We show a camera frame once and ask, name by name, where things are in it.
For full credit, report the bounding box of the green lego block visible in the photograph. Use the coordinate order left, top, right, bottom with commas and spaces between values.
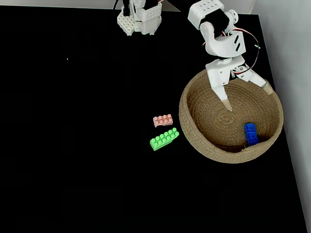
149, 127, 180, 151

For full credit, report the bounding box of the pink lego block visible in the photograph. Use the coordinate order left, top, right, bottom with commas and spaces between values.
153, 114, 174, 128

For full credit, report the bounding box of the red and black servo cable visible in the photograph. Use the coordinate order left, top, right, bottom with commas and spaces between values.
227, 28, 261, 75

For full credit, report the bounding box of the blue lego block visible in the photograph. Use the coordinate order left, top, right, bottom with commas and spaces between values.
243, 123, 260, 148

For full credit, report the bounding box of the woven rope basket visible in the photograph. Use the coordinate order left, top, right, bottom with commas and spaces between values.
178, 65, 284, 164

